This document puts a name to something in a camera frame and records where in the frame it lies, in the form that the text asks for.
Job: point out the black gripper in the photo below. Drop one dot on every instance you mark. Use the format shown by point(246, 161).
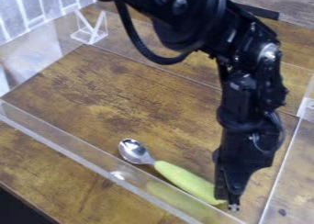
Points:
point(247, 148)

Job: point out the green handled metal spoon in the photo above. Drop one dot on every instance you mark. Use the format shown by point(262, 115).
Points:
point(135, 153)

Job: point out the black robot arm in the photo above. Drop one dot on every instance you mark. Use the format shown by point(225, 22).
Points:
point(170, 28)

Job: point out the clear acrylic right barrier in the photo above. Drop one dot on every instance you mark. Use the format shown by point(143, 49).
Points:
point(290, 203)

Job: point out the clear acrylic barrier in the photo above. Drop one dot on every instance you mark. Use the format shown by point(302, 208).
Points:
point(290, 203)
point(137, 181)

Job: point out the clear acrylic front barrier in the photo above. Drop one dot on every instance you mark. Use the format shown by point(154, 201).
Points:
point(137, 181)

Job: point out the black wall strip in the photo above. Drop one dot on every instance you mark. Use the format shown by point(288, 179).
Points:
point(261, 12)

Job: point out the clear acrylic corner bracket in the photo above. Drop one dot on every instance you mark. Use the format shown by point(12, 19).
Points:
point(90, 34)

